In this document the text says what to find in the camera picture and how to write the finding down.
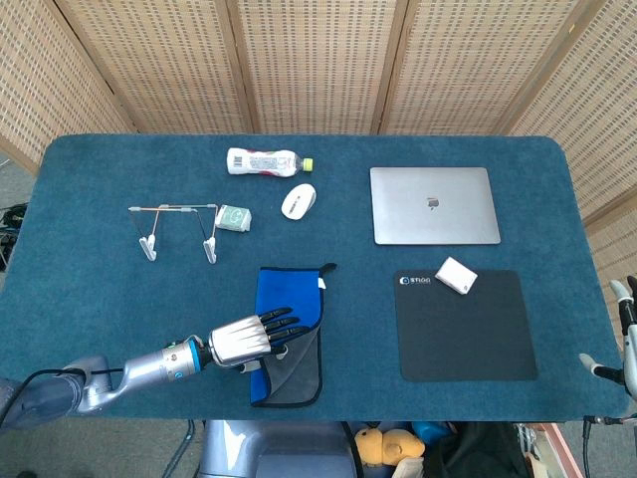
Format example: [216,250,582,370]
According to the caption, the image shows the blue plastic object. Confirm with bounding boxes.
[411,420,452,442]

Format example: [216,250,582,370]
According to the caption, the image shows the plastic bottle green cap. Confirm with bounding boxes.
[226,146,316,177]

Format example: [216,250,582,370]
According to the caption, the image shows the yellow plush toy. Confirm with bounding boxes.
[353,427,427,468]

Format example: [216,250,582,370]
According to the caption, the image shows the light wooden frame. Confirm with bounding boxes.
[517,422,583,478]

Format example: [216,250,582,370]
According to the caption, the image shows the black bag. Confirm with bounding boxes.
[422,421,533,478]

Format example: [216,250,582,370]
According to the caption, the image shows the grey closed laptop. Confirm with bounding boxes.
[368,166,502,246]

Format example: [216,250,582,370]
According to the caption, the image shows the metal wire rack white feet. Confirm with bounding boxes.
[127,202,220,266]

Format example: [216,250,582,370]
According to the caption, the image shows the blue carpet table cover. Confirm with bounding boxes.
[0,132,629,423]

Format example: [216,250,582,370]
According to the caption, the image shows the white computer mouse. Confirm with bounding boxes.
[281,183,318,220]

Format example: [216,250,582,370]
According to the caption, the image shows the black mouse pad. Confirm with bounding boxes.
[393,270,539,383]

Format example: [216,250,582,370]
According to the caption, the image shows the small white box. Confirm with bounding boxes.
[434,256,479,296]

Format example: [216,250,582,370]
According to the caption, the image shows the blue cloth with grey lining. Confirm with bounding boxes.
[248,262,338,408]

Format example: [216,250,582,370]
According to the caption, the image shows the woven wooden folding screen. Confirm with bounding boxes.
[0,0,637,300]

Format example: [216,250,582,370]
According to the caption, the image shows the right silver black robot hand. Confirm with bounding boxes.
[579,275,637,399]

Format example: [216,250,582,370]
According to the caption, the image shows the black cable bundle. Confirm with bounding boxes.
[0,202,29,273]

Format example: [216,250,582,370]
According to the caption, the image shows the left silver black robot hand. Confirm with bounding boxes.
[207,307,310,374]

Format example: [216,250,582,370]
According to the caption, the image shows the green white tissue pack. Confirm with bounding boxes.
[214,204,253,233]

